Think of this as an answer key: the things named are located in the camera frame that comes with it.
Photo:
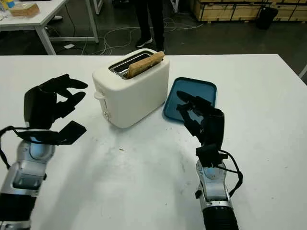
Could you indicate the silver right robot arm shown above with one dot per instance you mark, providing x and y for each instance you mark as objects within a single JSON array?
[{"x": 216, "y": 191}]

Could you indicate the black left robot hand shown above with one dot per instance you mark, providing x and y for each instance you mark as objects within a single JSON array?
[{"x": 39, "y": 107}]

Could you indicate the white side table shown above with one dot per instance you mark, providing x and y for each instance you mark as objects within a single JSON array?
[{"x": 48, "y": 16}]

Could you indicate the white floor plate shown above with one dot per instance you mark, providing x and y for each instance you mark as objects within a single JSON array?
[{"x": 69, "y": 46}]

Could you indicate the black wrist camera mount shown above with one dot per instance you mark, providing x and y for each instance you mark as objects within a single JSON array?
[
  {"x": 72, "y": 133},
  {"x": 208, "y": 154}
]

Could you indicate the teal plastic tray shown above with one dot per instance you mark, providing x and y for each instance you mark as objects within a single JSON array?
[{"x": 196, "y": 87}]

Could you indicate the person in black clothes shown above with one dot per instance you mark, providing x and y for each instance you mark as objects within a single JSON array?
[{"x": 146, "y": 21}]

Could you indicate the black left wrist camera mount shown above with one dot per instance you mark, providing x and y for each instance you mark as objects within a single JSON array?
[{"x": 72, "y": 133}]

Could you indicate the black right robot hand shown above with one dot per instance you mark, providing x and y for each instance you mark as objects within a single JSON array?
[{"x": 213, "y": 127}]

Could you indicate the bagged bread loaf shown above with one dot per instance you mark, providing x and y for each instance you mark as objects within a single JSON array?
[{"x": 25, "y": 9}]

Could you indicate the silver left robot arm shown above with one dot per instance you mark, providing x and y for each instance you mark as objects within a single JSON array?
[{"x": 24, "y": 172}]

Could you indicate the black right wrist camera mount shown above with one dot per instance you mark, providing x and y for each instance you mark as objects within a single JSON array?
[{"x": 208, "y": 154}]

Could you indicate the black trash bin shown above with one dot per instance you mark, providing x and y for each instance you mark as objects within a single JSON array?
[{"x": 266, "y": 18}]

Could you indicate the blue yellow packet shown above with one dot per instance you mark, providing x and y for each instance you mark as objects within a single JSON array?
[{"x": 10, "y": 3}]

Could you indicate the wooden crate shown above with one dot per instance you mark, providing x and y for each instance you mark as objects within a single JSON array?
[{"x": 227, "y": 9}]

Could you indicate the cream two-slot toaster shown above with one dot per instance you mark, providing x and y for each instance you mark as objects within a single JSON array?
[{"x": 134, "y": 100}]

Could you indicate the seeded bread slice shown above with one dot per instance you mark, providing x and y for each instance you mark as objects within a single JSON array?
[{"x": 144, "y": 64}]

